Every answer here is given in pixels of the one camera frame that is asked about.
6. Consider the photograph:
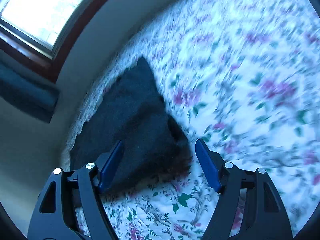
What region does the floral bedsheet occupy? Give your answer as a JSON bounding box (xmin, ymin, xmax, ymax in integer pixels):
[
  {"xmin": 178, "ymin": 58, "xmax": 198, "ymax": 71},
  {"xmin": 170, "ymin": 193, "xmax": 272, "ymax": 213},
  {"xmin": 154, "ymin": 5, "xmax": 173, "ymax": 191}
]
[{"xmin": 60, "ymin": 0, "xmax": 320, "ymax": 240}]

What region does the dark grey sweater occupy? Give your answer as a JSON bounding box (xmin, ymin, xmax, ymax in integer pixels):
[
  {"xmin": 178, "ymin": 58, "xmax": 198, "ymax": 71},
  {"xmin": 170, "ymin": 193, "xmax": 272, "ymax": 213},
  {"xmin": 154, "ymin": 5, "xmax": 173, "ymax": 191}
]
[{"xmin": 70, "ymin": 56, "xmax": 194, "ymax": 200}]

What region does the wooden framed window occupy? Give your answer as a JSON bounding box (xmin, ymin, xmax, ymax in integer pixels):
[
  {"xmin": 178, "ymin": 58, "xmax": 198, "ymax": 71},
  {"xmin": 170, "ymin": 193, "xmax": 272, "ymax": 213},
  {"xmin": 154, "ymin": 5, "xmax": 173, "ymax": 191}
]
[{"xmin": 0, "ymin": 0, "xmax": 130, "ymax": 84}]

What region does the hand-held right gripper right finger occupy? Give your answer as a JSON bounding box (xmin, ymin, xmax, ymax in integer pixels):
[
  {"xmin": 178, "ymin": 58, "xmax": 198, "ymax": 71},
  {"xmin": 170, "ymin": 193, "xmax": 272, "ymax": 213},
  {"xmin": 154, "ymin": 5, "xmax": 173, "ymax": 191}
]
[{"xmin": 195, "ymin": 138, "xmax": 293, "ymax": 240}]

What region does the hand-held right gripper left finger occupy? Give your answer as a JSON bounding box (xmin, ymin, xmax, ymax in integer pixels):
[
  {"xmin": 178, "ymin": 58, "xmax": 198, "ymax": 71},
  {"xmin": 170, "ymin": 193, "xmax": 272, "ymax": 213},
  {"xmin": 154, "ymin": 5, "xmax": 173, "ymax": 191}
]
[{"xmin": 27, "ymin": 140, "xmax": 123, "ymax": 240}]

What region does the blue curtain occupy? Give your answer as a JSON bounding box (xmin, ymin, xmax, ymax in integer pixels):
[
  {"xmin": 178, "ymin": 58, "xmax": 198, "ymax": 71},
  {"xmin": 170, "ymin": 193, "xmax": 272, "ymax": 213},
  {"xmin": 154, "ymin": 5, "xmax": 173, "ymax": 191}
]
[{"xmin": 0, "ymin": 61, "xmax": 61, "ymax": 124}]

